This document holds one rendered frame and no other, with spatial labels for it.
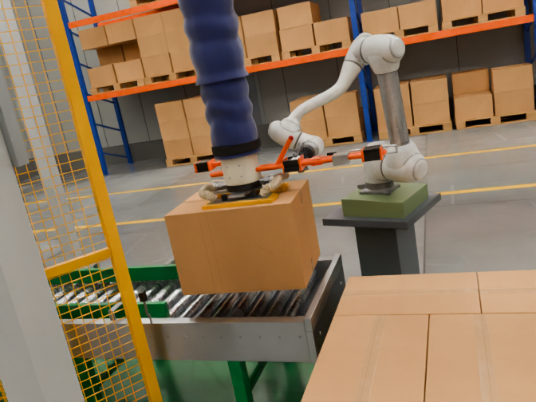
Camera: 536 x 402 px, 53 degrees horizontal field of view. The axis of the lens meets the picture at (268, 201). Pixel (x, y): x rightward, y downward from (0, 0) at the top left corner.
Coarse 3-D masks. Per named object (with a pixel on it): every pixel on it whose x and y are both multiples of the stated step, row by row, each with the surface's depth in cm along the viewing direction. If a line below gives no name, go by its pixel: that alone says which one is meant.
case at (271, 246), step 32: (288, 192) 243; (192, 224) 240; (224, 224) 236; (256, 224) 232; (288, 224) 228; (192, 256) 245; (224, 256) 241; (256, 256) 237; (288, 256) 233; (192, 288) 250; (224, 288) 246; (256, 288) 241; (288, 288) 237
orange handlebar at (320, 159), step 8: (352, 152) 230; (360, 152) 228; (384, 152) 222; (304, 160) 236; (312, 160) 231; (320, 160) 230; (328, 160) 229; (256, 168) 240; (264, 168) 238; (272, 168) 237; (280, 168) 237; (216, 176) 247
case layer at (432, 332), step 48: (384, 288) 248; (432, 288) 240; (480, 288) 232; (528, 288) 224; (336, 336) 215; (384, 336) 208; (432, 336) 202; (480, 336) 196; (528, 336) 191; (336, 384) 184; (384, 384) 179; (432, 384) 174; (480, 384) 170; (528, 384) 166
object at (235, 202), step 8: (216, 200) 243; (224, 200) 240; (232, 200) 237; (240, 200) 235; (248, 200) 234; (256, 200) 232; (264, 200) 230; (272, 200) 230; (208, 208) 239; (216, 208) 238
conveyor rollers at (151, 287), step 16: (64, 288) 324; (96, 288) 320; (112, 288) 310; (144, 288) 305; (160, 288) 304; (176, 304) 272; (192, 304) 268; (208, 304) 265; (224, 304) 261; (240, 304) 258; (256, 304) 255
